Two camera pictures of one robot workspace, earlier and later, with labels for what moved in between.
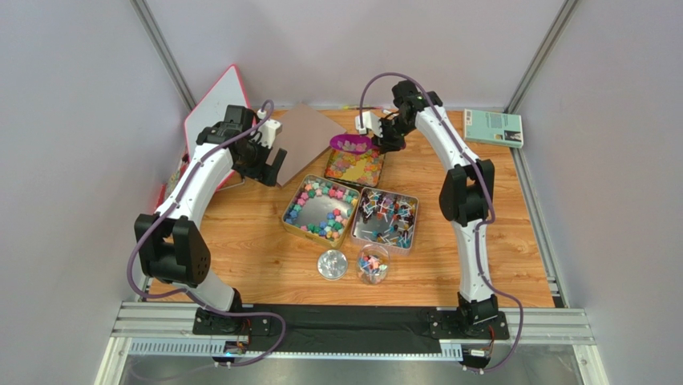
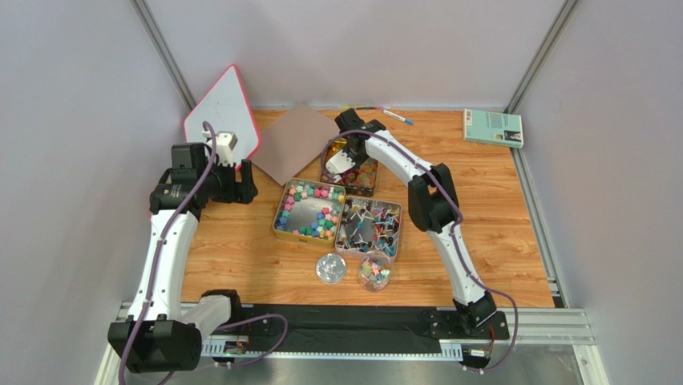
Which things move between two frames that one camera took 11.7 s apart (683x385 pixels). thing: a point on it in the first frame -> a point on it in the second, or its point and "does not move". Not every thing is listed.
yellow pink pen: x=348 y=107 does not move
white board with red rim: x=228 y=90 does not move
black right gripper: x=386 y=135 -> x=345 y=172
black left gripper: x=264 y=172 -> x=240 y=192
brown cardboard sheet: x=305 y=135 does not move
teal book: x=495 y=128 does not move
